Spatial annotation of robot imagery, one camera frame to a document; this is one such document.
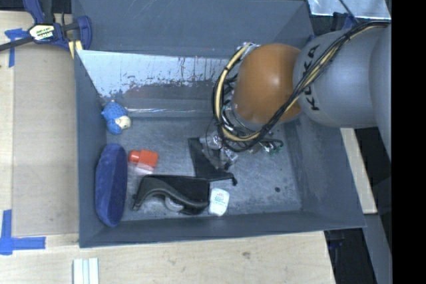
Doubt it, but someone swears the black flat sheet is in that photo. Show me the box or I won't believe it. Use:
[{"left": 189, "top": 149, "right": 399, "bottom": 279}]
[{"left": 187, "top": 137, "right": 238, "bottom": 186}]

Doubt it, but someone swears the small white packet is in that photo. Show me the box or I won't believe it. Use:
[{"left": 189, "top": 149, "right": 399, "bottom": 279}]
[{"left": 208, "top": 188, "right": 231, "bottom": 217}]

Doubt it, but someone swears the black curved plastic tool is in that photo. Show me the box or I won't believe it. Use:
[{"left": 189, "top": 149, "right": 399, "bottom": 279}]
[{"left": 130, "top": 174, "right": 211, "bottom": 216}]

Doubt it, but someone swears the clear bottle with orange cap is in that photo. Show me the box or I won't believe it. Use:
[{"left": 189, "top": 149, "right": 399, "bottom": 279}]
[{"left": 127, "top": 149, "right": 159, "bottom": 176}]

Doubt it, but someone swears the blue toy animal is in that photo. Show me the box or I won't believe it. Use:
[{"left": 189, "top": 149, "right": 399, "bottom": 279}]
[{"left": 101, "top": 100, "right": 132, "bottom": 136}]

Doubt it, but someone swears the blue oval case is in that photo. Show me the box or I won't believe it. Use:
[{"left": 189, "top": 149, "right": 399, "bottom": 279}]
[{"left": 94, "top": 142, "right": 128, "bottom": 228}]

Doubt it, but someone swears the grey metal bin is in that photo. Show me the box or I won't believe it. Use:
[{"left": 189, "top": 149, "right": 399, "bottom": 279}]
[{"left": 70, "top": 0, "right": 367, "bottom": 249}]

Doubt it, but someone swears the pale wood board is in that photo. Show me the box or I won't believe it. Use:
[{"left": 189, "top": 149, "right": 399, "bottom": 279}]
[{"left": 11, "top": 43, "right": 81, "bottom": 237}]

